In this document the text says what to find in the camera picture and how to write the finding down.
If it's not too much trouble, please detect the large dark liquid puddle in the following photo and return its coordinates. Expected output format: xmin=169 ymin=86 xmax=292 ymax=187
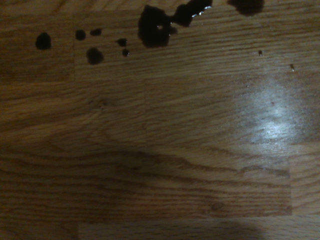
xmin=137 ymin=0 xmax=214 ymax=49

